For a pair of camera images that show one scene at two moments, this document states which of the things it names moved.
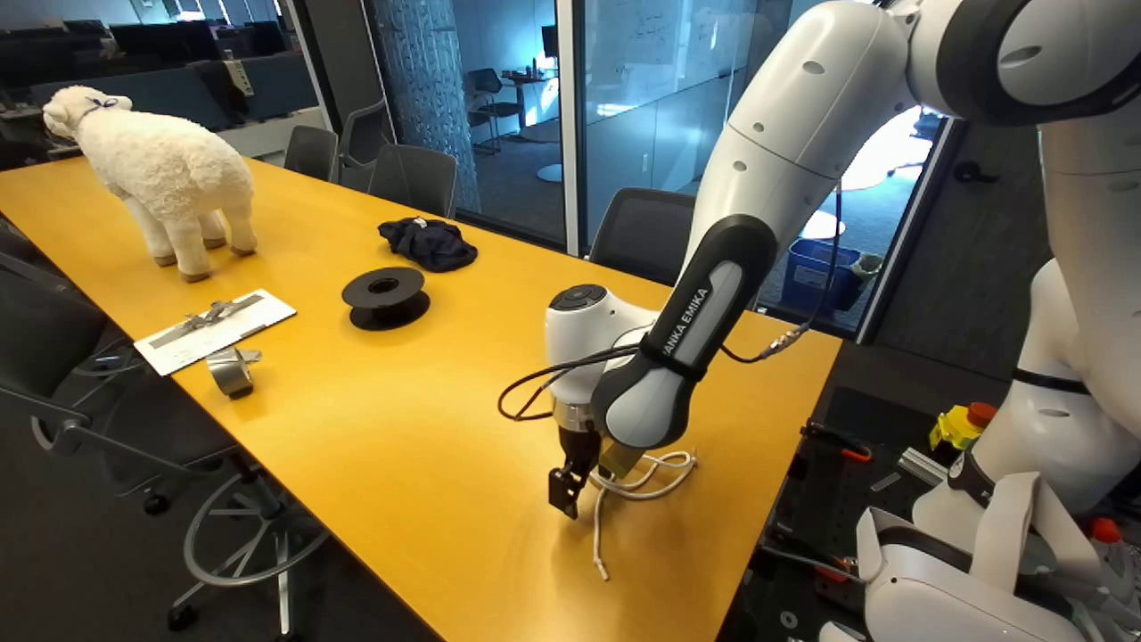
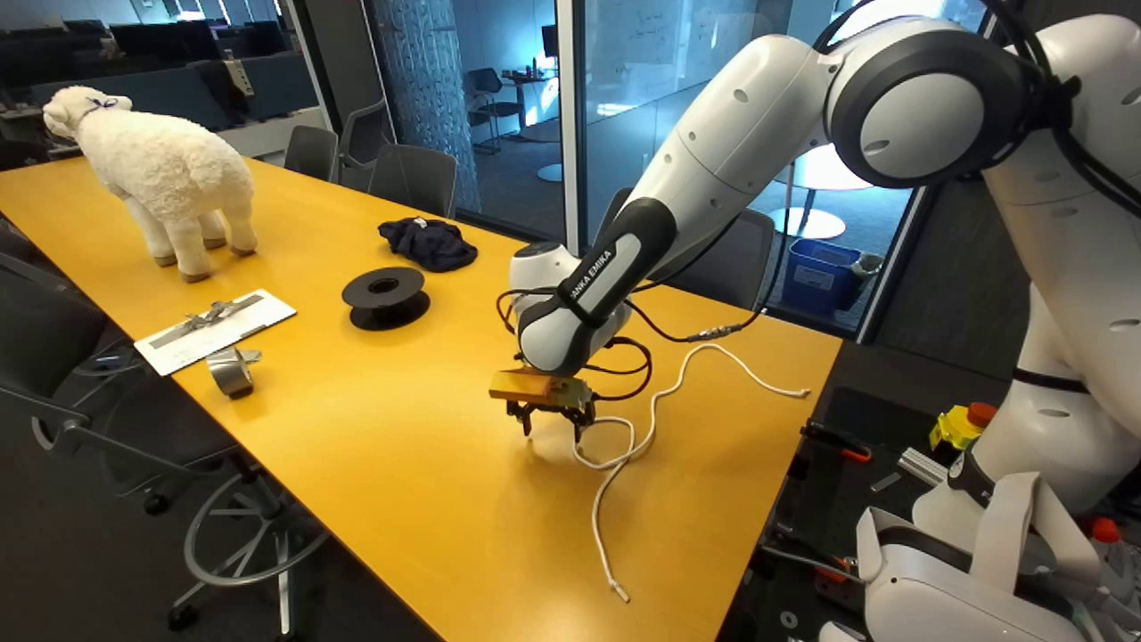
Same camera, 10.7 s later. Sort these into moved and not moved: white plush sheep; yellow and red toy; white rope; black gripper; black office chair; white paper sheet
Moved: black gripper; white rope
Not moved: white plush sheep; white paper sheet; black office chair; yellow and red toy
